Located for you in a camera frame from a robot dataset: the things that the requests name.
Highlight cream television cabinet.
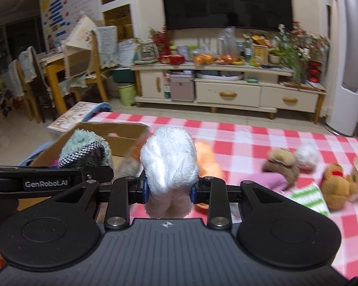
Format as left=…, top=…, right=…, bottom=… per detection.
left=130, top=60, right=327, bottom=125

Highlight pink artificial flowers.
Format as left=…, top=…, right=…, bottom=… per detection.
left=278, top=20, right=331, bottom=64

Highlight orange artificial flowers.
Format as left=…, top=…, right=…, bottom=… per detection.
left=250, top=35, right=271, bottom=47

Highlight clear plastic storage box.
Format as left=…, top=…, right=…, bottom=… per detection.
left=47, top=102, right=104, bottom=132

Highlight round grey white tray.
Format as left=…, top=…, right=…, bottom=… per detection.
left=196, top=71, right=245, bottom=82

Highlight red vase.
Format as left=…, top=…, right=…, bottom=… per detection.
left=307, top=61, right=322, bottom=82

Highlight potted spider plant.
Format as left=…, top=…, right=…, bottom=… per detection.
left=268, top=35, right=308, bottom=84

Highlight stack of books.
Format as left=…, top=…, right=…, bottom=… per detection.
left=282, top=79, right=326, bottom=92

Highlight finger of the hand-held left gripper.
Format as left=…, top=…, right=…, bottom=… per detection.
left=0, top=165, right=114, bottom=193

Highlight black television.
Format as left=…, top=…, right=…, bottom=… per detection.
left=160, top=0, right=295, bottom=32

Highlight teal fuzzy slipper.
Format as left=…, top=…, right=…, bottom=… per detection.
left=58, top=129, right=112, bottom=169

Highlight narrow cream cabinet drawer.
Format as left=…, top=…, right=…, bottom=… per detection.
left=261, top=85, right=320, bottom=113

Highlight red berry bouquet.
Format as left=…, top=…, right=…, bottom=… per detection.
left=148, top=26, right=172, bottom=56

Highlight red white checked tablecloth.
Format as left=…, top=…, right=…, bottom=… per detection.
left=86, top=111, right=358, bottom=278

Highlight pink grey storage box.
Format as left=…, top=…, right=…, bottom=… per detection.
left=169, top=73, right=195, bottom=101

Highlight bag of oranges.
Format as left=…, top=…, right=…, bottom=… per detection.
left=192, top=49, right=216, bottom=66

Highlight yellow wooden table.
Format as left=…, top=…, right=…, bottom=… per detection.
left=37, top=47, right=108, bottom=117

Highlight wall poster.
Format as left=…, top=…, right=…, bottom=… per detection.
left=39, top=0, right=104, bottom=53

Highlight brown teddy bear red scarf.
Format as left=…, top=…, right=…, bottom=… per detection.
left=320, top=163, right=358, bottom=210

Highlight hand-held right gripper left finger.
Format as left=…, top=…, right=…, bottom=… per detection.
left=49, top=176, right=150, bottom=230

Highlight white picture board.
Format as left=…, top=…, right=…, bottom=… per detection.
left=66, top=14, right=98, bottom=50

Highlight red box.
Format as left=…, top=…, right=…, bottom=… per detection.
left=158, top=54, right=185, bottom=65

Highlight wooden chair with lace cover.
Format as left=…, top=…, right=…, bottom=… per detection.
left=17, top=46, right=58, bottom=123
left=90, top=25, right=120, bottom=102

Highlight orange towel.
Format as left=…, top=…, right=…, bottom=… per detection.
left=194, top=141, right=225, bottom=180

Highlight wide cream cabinet drawer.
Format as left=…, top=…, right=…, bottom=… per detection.
left=195, top=81, right=262, bottom=104

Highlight green striped cloth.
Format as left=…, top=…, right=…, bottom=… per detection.
left=291, top=184, right=331, bottom=217

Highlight white plush ball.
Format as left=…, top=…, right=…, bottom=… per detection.
left=295, top=141, right=319, bottom=171

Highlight blue cloth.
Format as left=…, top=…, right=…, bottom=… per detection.
left=86, top=102, right=114, bottom=118

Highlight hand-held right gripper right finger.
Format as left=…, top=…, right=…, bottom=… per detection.
left=189, top=176, right=290, bottom=231

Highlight white paper sheet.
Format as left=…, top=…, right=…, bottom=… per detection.
left=117, top=39, right=138, bottom=66

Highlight white tower air conditioner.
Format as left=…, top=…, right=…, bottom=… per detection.
left=325, top=0, right=358, bottom=138

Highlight cardboard box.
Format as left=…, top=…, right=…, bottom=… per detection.
left=19, top=122, right=151, bottom=212

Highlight glass kettle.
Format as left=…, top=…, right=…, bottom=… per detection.
left=134, top=38, right=159, bottom=64

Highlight white pink plush toy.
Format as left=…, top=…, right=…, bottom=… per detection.
left=140, top=126, right=200, bottom=219

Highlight brown fuzzy slipper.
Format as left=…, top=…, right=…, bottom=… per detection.
left=262, top=147, right=299, bottom=192

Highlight tall clear plastic bag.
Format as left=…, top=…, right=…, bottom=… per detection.
left=216, top=26, right=241, bottom=65

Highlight white framed glass cabinet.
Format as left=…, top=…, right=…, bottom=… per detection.
left=98, top=0, right=135, bottom=40

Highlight purple towel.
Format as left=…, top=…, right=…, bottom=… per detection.
left=241, top=174, right=287, bottom=192

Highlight dark green box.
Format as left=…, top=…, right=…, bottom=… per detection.
left=111, top=68, right=137, bottom=84

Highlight green trash bin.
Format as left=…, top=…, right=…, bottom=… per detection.
left=116, top=82, right=137, bottom=107

